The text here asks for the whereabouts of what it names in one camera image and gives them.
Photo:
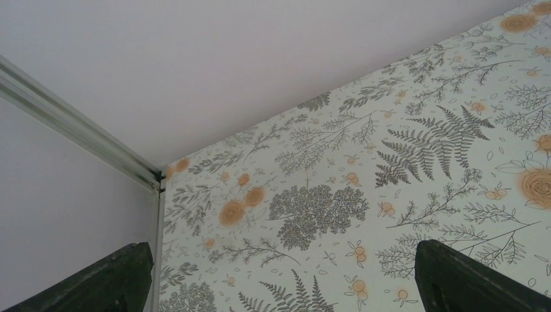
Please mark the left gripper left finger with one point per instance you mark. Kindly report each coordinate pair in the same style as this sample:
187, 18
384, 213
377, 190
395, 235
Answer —
118, 282

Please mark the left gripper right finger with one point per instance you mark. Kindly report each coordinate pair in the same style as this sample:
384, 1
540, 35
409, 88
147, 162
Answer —
448, 280

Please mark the floral table mat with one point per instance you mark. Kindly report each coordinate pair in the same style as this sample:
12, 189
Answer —
321, 207

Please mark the left frame post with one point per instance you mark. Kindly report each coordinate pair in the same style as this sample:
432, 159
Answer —
71, 193

